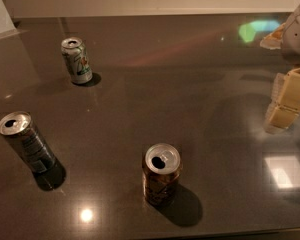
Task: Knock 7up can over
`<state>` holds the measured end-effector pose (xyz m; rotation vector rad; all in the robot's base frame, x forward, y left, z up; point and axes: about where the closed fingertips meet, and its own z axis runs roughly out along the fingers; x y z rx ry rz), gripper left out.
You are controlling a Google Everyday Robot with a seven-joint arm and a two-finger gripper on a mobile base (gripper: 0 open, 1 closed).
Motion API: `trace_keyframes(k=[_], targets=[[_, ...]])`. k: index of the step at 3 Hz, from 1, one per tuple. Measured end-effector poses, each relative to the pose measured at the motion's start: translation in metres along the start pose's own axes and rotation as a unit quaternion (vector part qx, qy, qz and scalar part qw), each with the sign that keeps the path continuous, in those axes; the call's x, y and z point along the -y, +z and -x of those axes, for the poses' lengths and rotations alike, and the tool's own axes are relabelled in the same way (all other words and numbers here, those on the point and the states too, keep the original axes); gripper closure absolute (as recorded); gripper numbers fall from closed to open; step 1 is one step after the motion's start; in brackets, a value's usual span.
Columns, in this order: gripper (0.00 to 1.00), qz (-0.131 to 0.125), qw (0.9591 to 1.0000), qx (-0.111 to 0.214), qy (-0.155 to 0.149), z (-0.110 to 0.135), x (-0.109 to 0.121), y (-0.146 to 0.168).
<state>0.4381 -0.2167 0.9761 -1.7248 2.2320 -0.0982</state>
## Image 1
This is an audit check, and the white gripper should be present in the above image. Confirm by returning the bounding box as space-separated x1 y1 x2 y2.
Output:
260 4 300 134

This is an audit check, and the green white 7up can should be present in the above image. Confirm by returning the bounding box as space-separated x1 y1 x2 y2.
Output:
61 37 92 85

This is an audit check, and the brown soda can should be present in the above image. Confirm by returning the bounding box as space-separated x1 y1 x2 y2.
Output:
142 143 182 207

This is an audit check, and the tall black energy drink can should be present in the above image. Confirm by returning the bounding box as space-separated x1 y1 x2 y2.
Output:
0 110 58 175

